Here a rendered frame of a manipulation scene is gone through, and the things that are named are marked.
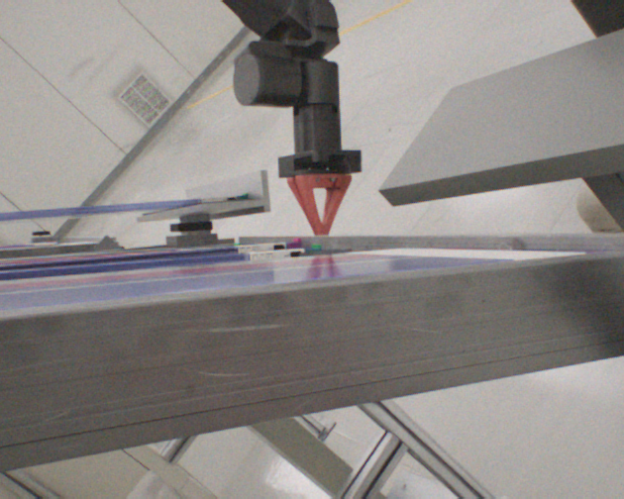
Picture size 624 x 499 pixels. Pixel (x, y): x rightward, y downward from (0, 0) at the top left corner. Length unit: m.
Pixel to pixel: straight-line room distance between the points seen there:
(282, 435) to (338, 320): 1.01
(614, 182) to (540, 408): 0.63
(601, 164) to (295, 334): 0.62
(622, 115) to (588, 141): 0.04
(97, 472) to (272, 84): 1.23
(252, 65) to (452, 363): 0.53
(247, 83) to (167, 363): 0.57
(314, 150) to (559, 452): 0.84
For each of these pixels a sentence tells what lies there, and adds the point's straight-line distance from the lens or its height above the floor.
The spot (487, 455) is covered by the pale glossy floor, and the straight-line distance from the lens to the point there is 1.60.
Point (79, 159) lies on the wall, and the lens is 8.59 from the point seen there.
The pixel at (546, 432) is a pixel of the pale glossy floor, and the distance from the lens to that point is 1.55.
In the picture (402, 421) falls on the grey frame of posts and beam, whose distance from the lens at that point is 1.27.
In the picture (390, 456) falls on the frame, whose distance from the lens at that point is 1.28.
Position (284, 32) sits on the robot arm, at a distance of 0.94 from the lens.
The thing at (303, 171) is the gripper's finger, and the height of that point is 0.79.
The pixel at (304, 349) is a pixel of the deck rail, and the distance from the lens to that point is 0.36.
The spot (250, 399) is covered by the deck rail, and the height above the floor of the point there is 0.89.
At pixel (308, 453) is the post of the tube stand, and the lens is 1.41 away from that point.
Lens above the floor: 1.03
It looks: 21 degrees down
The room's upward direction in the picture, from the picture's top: 46 degrees counter-clockwise
